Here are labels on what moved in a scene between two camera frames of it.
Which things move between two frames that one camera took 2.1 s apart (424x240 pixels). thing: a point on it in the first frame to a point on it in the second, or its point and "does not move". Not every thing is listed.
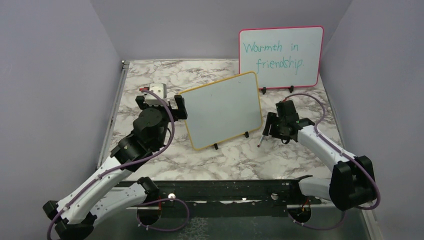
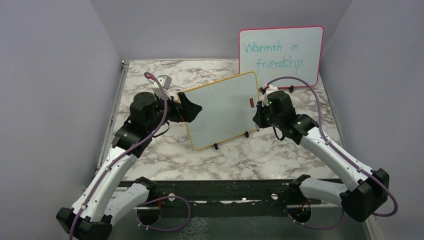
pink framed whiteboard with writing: x=282 y=57 does not move
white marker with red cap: x=260 y=141 to x=253 y=112
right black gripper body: x=281 y=135 to x=265 y=118
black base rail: x=228 y=198 does not move
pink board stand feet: x=291 y=89 does not move
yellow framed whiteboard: x=220 y=111 does not move
